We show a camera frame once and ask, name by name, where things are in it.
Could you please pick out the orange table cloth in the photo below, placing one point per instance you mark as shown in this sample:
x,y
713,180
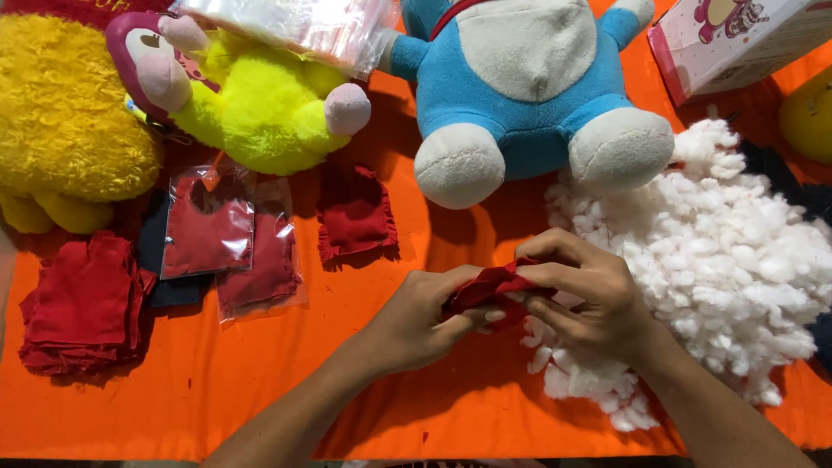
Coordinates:
x,y
273,390

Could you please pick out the person's right hand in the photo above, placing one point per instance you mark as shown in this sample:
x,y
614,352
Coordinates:
x,y
595,299

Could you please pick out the person's left hand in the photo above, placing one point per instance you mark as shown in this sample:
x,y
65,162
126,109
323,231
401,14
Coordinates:
x,y
409,322

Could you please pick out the pile of white stuffing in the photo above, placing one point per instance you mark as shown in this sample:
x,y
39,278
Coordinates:
x,y
702,273

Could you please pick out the yellow round object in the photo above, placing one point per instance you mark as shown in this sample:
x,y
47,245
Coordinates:
x,y
809,117

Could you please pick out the dark navy fabric piece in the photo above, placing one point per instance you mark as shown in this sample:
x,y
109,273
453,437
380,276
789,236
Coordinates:
x,y
159,260

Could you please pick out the bagged red fabric pouch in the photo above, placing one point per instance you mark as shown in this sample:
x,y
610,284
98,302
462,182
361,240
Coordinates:
x,y
208,227
266,266

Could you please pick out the blue and white plush toy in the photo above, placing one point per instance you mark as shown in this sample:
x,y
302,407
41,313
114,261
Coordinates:
x,y
526,91

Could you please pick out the yellow fluffy plush toy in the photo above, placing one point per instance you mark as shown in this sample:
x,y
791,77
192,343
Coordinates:
x,y
62,123

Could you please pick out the neon yellow plush toy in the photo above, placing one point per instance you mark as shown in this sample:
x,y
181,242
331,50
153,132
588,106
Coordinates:
x,y
253,97

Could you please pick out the red frilled fabric pouch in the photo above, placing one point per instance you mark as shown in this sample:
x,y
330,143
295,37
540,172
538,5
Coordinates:
x,y
356,211

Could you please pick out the stack of red fabric squares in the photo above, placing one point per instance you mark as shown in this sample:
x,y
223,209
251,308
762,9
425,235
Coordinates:
x,y
84,305

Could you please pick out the pink and white cardboard box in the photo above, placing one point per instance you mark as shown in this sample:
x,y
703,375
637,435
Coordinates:
x,y
728,42

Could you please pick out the clear plastic zip bags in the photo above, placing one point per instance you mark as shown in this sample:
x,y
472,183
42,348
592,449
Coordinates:
x,y
292,26

